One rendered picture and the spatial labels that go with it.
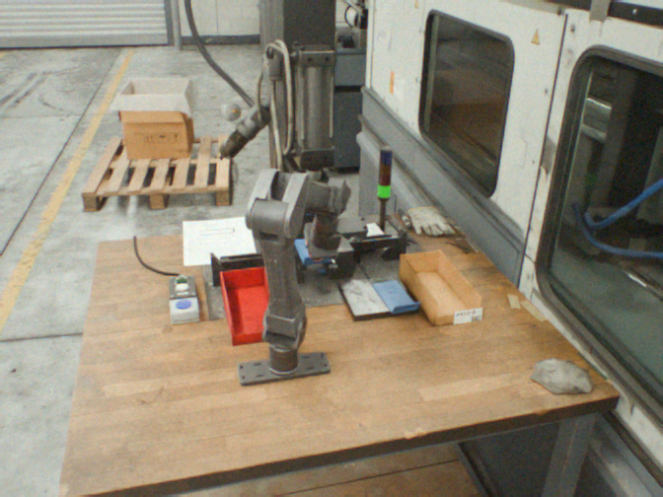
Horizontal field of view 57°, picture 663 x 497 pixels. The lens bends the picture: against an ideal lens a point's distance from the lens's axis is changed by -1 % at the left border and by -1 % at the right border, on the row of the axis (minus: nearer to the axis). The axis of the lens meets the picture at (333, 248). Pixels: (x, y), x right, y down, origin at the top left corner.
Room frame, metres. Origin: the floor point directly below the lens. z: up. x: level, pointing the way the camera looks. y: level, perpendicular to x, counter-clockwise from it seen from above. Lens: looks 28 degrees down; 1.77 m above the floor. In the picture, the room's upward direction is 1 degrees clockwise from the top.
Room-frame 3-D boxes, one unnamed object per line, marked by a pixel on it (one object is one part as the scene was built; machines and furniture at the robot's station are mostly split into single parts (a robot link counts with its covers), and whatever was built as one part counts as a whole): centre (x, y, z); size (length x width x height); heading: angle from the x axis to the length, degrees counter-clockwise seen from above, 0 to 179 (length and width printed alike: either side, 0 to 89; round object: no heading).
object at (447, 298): (1.37, -0.28, 0.93); 0.25 x 0.13 x 0.08; 15
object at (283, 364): (1.06, 0.10, 0.94); 0.20 x 0.07 x 0.08; 105
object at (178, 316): (1.27, 0.37, 0.90); 0.07 x 0.07 x 0.06; 15
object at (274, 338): (1.07, 0.10, 1.00); 0.09 x 0.06 x 0.06; 70
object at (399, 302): (1.33, -0.16, 0.93); 0.15 x 0.07 x 0.03; 18
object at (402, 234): (1.59, -0.18, 0.95); 0.06 x 0.03 x 0.09; 105
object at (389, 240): (1.57, -0.11, 0.95); 0.15 x 0.03 x 0.10; 105
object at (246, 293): (1.28, 0.20, 0.93); 0.25 x 0.12 x 0.06; 15
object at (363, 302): (1.35, -0.12, 0.91); 0.17 x 0.16 x 0.02; 105
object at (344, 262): (1.49, 0.05, 0.94); 0.20 x 0.10 x 0.07; 105
